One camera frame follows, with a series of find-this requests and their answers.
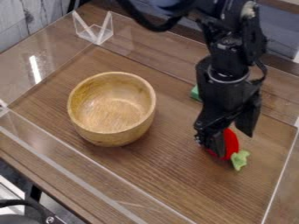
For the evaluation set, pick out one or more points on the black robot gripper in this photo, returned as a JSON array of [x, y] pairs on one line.
[[232, 101]]

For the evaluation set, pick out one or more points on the red plush strawberry toy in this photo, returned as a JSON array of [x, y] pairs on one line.
[[234, 154]]

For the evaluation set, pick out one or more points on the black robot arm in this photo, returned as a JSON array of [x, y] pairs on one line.
[[237, 42]]

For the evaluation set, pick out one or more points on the green rectangular block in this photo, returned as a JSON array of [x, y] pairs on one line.
[[196, 94]]

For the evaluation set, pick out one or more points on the wooden bowl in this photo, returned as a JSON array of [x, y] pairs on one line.
[[111, 108]]

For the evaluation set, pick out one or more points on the black table leg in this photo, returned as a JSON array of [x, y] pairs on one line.
[[35, 193]]

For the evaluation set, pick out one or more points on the clear acrylic tray wall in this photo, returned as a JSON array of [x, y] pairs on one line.
[[87, 188]]

